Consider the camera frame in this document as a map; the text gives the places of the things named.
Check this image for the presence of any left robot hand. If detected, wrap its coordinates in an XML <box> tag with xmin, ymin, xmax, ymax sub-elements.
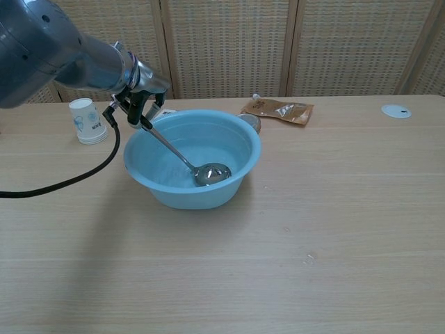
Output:
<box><xmin>113</xmin><ymin>58</ymin><xmax>172</xmax><ymax>130</ymax></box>

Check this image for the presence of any metal ladle black handle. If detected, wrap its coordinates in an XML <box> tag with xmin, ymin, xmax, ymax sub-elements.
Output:
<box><xmin>138</xmin><ymin>118</ymin><xmax>232</xmax><ymax>188</ymax></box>

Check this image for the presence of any light blue bowl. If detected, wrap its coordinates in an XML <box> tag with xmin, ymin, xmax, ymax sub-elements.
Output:
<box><xmin>123</xmin><ymin>109</ymin><xmax>262</xmax><ymax>210</ymax></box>

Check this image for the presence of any white plastic cup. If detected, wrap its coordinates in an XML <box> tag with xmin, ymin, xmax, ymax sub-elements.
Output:
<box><xmin>68</xmin><ymin>98</ymin><xmax>108</xmax><ymax>145</ymax></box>

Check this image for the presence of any bamboo folding screen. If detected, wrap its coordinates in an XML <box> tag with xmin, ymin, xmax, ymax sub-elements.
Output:
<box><xmin>0</xmin><ymin>0</ymin><xmax>445</xmax><ymax>104</ymax></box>

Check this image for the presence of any round metal tin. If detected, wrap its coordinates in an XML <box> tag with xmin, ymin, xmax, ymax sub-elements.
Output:
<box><xmin>239</xmin><ymin>113</ymin><xmax>262</xmax><ymax>134</ymax></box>

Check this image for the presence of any brown spout pouch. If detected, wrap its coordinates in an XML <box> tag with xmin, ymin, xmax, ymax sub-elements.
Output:
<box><xmin>240</xmin><ymin>93</ymin><xmax>314</xmax><ymax>127</ymax></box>

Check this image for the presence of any white round grommet cover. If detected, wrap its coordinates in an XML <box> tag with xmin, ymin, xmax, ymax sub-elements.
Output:
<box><xmin>380</xmin><ymin>103</ymin><xmax>412</xmax><ymax>120</ymax></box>

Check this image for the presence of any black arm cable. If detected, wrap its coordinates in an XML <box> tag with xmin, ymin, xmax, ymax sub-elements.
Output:
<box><xmin>0</xmin><ymin>100</ymin><xmax>122</xmax><ymax>199</ymax></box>

